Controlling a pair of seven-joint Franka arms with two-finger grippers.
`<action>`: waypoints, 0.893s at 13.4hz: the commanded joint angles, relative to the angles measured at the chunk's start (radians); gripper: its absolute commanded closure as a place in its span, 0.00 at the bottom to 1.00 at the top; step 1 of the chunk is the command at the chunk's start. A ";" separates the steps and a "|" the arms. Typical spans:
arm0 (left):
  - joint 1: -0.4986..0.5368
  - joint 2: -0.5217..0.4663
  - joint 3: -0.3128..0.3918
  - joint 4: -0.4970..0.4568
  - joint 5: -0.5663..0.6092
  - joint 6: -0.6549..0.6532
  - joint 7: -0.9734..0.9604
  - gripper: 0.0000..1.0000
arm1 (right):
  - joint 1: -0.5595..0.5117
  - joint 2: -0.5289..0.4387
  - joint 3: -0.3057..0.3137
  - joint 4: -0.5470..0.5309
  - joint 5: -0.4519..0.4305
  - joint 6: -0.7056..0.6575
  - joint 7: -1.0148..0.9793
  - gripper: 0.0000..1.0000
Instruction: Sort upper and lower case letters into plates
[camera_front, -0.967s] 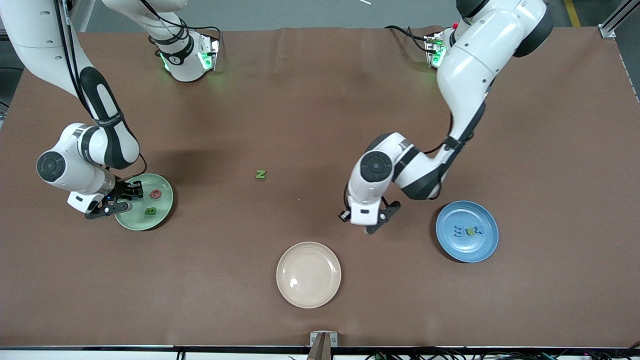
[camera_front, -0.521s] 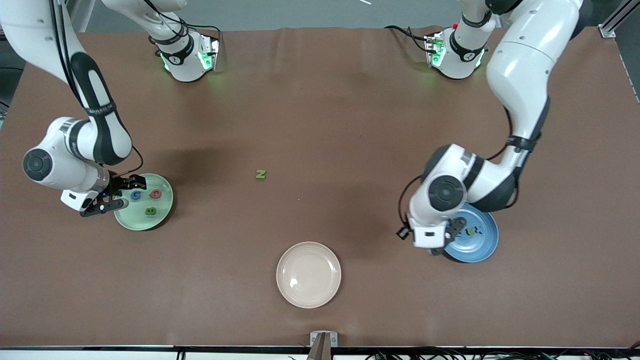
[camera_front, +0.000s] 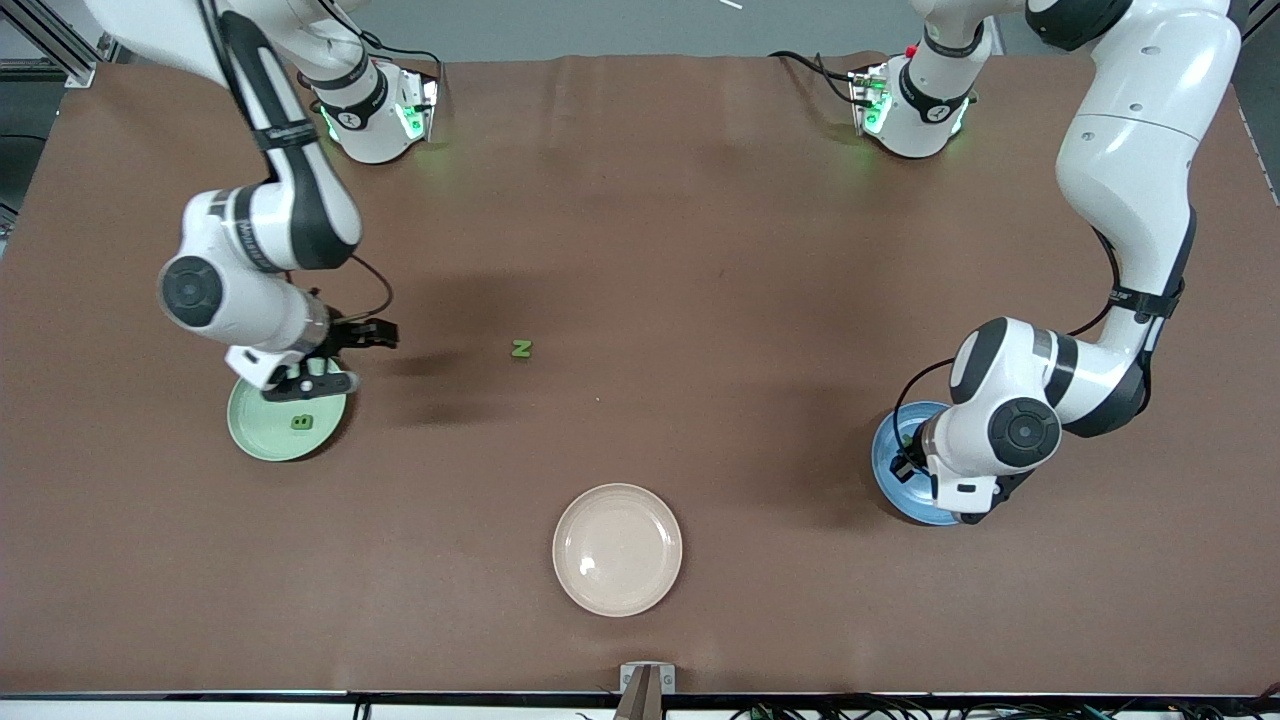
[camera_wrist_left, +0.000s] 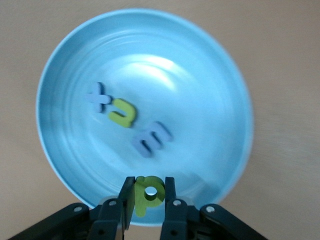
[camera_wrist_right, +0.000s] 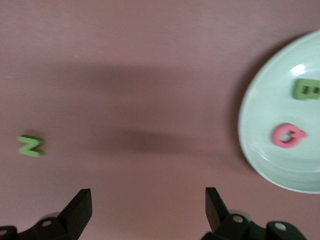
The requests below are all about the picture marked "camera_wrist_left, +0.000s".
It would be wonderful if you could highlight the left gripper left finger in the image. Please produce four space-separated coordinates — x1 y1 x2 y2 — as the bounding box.
7 176 136 240

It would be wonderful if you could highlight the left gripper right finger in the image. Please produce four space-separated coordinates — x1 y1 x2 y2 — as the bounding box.
159 176 268 240

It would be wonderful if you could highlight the green letter p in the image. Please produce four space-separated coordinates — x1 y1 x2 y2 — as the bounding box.
134 175 166 218

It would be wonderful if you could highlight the blue letter m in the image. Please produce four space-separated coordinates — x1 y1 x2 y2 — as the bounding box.
131 120 174 159

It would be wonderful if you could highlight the green letter u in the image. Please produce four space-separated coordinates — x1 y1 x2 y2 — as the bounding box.
107 98 138 129

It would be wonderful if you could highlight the blue letter x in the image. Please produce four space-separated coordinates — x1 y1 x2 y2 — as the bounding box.
86 81 111 114

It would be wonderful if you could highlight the blue plate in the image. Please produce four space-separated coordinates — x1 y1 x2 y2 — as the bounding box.
35 7 254 227

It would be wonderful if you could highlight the brown table cover mat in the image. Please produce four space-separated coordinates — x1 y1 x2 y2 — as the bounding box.
0 0 320 240

